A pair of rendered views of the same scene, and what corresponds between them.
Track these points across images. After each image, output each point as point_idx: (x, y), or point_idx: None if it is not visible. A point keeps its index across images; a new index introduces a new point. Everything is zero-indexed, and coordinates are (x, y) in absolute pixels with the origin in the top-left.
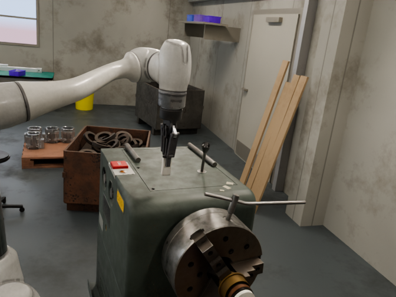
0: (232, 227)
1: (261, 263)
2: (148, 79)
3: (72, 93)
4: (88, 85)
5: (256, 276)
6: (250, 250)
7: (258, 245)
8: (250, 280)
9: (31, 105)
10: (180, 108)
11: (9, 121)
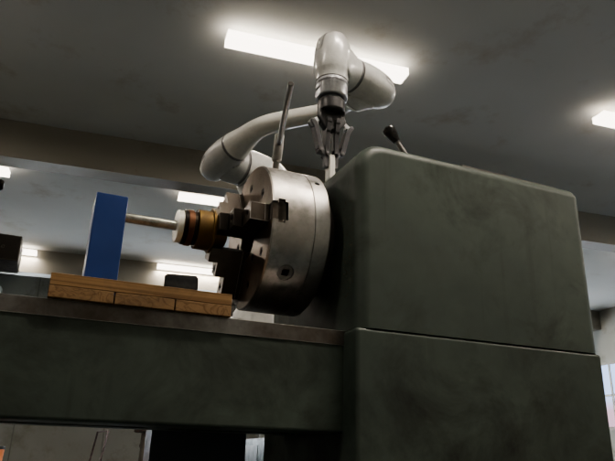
0: (254, 170)
1: (249, 202)
2: (349, 95)
3: (249, 124)
4: (266, 116)
5: (269, 241)
6: (264, 197)
7: (270, 186)
8: (231, 227)
9: (224, 140)
10: (320, 92)
11: (215, 155)
